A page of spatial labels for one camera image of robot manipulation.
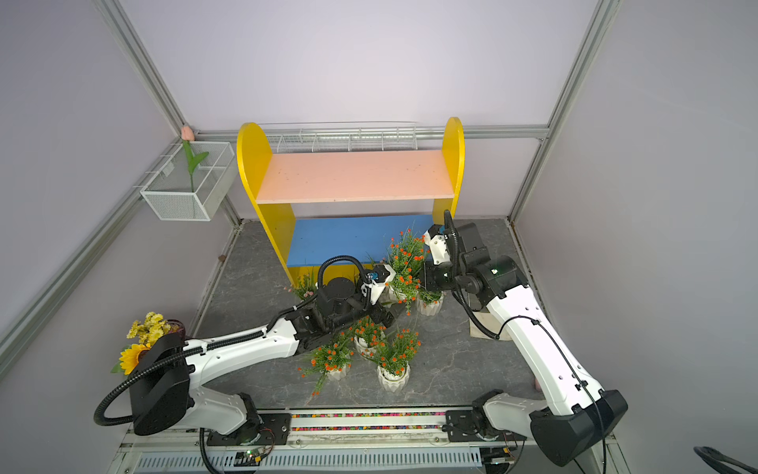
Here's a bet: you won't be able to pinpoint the black cable bottom right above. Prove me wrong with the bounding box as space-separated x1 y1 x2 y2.
692 445 758 474

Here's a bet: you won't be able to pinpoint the pink plant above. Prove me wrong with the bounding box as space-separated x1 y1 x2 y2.
416 286 444 316
290 270 318 301

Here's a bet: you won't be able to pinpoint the white mesh hanging basket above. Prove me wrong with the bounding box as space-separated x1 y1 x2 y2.
141 141 237 221

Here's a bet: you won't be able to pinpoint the beige gardening glove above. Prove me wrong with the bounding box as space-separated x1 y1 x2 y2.
470 297 517 341

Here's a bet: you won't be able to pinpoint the pink plant right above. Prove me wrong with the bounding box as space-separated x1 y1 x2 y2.
416 286 444 316

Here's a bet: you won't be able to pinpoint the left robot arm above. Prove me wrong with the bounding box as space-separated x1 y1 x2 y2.
94 256 396 436

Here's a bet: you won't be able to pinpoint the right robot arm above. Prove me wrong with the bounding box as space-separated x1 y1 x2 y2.
422 211 629 466

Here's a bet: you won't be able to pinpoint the orange plant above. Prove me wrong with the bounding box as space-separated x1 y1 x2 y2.
387 228 426 315
369 329 422 393
298 330 355 396
349 316 387 359

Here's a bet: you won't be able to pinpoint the pink plant far left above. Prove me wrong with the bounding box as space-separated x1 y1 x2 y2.
290 270 318 301

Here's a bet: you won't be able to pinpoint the yellow sunflower bouquet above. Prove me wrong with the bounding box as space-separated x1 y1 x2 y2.
111 312 185 375

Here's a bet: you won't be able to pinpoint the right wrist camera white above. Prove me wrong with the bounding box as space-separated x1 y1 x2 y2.
422 224 451 266

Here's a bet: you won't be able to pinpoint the yellow rack pink blue shelves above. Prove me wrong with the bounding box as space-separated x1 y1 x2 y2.
237 118 466 284

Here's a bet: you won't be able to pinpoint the pink artificial tulip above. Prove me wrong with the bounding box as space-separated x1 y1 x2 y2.
181 126 208 192

